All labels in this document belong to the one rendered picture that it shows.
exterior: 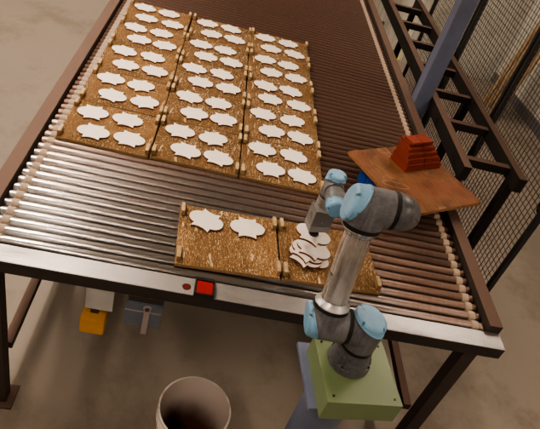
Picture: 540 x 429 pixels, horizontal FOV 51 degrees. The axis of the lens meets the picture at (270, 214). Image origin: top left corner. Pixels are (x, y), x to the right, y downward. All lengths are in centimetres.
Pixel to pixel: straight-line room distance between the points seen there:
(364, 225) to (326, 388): 57
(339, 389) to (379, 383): 16
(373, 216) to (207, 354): 167
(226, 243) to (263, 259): 16
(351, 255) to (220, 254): 69
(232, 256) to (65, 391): 111
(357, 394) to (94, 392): 140
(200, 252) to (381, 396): 85
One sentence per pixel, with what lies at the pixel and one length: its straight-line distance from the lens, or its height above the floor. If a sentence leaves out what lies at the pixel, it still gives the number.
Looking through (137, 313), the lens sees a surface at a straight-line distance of 219.
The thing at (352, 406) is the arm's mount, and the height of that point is 95.
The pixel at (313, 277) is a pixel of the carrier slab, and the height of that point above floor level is 94.
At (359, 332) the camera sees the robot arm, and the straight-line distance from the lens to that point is 186.
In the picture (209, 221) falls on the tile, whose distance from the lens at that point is 236.
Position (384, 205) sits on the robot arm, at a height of 158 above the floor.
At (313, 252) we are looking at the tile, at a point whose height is 98.
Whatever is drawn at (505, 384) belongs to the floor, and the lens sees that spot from 378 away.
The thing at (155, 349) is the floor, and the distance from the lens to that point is 307.
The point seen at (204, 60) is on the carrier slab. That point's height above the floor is 94.
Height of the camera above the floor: 247
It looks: 38 degrees down
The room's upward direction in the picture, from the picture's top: 19 degrees clockwise
